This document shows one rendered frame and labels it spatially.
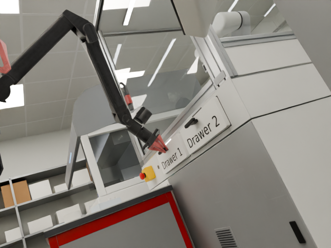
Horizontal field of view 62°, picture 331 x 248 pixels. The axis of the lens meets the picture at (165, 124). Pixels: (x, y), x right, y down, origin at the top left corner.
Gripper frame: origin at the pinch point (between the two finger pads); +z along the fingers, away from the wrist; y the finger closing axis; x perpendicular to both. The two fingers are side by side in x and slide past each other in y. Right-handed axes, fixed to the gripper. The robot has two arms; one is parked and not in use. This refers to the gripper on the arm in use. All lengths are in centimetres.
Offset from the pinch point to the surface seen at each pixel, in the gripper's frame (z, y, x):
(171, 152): 2.9, 1.1, 0.3
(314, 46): -4, -28, -95
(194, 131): 2.6, 1.0, -24.8
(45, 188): -83, 9, 367
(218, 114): 3.2, 0.5, -41.9
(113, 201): -4.4, -26.1, 25.0
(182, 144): 3.5, 0.8, -11.6
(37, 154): -140, 55, 416
